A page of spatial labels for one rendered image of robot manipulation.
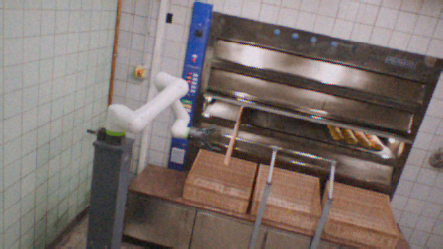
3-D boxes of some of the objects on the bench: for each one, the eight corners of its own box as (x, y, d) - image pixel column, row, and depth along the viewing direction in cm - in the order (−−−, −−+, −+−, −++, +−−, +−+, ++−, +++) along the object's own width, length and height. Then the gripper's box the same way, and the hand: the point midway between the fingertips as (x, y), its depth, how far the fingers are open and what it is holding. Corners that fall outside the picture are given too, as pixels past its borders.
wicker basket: (253, 189, 339) (259, 162, 330) (311, 203, 334) (319, 177, 326) (249, 216, 293) (257, 187, 284) (317, 233, 288) (326, 204, 280)
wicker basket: (194, 174, 344) (199, 147, 336) (251, 188, 338) (257, 162, 330) (180, 198, 298) (186, 169, 290) (245, 215, 293) (253, 186, 284)
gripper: (199, 119, 273) (226, 125, 271) (194, 148, 280) (221, 155, 279) (198, 122, 266) (225, 128, 264) (192, 152, 273) (219, 158, 272)
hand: (221, 141), depth 272 cm, fingers open, 13 cm apart
